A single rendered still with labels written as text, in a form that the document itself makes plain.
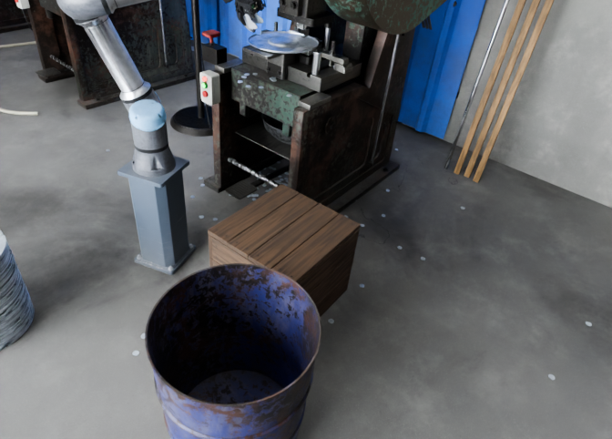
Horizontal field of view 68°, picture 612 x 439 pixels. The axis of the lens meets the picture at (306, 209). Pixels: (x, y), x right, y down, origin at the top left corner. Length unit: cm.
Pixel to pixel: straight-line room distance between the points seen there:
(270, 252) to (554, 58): 195
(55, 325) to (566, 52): 267
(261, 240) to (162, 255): 51
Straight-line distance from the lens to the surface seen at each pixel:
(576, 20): 283
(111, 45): 169
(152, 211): 179
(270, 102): 199
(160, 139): 167
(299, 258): 151
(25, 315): 189
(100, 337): 181
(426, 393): 171
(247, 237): 158
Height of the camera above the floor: 139
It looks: 37 degrees down
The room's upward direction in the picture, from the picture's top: 6 degrees clockwise
